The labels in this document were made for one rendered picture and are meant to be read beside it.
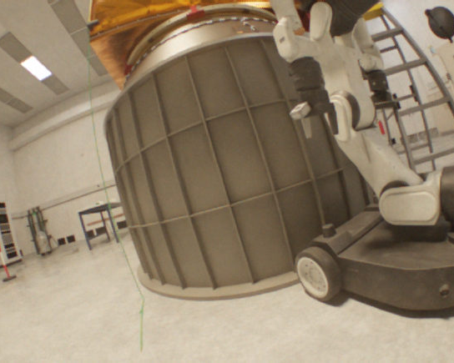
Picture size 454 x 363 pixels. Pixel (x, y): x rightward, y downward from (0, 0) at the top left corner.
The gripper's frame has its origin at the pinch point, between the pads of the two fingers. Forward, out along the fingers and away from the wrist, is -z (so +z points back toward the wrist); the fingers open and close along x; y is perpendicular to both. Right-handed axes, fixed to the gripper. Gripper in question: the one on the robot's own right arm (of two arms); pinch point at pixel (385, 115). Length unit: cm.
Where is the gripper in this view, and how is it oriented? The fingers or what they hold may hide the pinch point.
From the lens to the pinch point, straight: 98.6
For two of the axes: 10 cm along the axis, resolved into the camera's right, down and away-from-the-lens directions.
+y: -9.1, 2.7, -3.3
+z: -2.2, -9.6, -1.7
